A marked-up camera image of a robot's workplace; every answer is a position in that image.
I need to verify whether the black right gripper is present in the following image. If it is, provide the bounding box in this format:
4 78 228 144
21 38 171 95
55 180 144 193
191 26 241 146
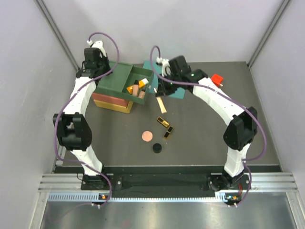
157 72 181 98

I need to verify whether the three-tier drawer organizer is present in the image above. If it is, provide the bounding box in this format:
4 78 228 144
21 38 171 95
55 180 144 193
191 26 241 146
91 62 132 113

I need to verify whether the green top drawer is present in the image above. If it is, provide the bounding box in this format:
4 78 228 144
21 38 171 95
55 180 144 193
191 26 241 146
122 66 153 104

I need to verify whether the orange cream tube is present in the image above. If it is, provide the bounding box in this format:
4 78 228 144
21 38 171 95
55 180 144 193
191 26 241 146
126 78 149 94

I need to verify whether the beige concealer tube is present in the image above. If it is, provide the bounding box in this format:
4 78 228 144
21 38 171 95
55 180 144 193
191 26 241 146
154 88 167 114

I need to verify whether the beige foundation bottle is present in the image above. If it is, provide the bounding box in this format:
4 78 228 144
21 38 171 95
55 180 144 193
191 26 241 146
132 80 139 97

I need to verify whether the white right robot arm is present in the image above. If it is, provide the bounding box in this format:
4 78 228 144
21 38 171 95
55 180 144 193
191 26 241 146
156 55 257 191

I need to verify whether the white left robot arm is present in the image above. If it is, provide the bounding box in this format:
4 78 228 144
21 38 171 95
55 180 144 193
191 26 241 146
53 45 111 190

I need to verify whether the teal mat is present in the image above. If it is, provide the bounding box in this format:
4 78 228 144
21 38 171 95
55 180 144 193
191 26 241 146
142 61 185 100

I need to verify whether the red cube with peg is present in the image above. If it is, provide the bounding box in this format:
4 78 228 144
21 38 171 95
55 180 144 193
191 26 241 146
211 74 223 87

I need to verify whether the gold black lipstick upper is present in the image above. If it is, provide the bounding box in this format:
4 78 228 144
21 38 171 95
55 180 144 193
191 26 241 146
156 116 170 128

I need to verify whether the gold black lipstick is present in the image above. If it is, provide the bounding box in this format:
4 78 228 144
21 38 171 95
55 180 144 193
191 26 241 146
156 116 170 128
163 126 173 139

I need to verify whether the yellow bottom drawer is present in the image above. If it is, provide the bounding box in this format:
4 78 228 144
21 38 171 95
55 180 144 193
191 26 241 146
126 101 133 114

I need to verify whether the gold black lipstick lower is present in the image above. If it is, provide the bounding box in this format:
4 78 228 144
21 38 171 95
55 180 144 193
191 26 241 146
163 126 173 139

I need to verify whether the pink round compact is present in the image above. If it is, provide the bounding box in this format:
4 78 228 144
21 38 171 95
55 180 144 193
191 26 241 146
142 131 153 142

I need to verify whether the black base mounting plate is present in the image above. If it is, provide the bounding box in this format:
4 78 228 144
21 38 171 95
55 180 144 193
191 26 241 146
81 172 253 191

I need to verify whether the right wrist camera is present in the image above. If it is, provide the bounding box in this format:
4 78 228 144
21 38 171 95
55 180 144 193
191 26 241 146
156 57 172 77

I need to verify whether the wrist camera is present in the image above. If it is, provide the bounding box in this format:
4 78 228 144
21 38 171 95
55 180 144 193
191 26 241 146
87 40 107 57
156 57 172 77

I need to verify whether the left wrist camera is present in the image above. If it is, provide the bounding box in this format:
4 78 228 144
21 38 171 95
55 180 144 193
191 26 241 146
87 40 107 57

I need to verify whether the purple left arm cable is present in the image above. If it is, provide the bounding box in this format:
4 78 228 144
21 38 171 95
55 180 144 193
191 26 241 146
53 32 120 208

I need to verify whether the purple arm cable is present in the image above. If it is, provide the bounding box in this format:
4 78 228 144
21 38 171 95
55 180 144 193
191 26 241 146
149 45 267 207
53 32 120 208

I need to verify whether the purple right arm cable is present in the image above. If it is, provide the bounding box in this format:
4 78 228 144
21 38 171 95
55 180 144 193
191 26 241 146
149 45 267 207

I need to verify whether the aluminium front rail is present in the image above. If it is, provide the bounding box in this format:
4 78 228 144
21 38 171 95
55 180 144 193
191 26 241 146
38 172 298 202

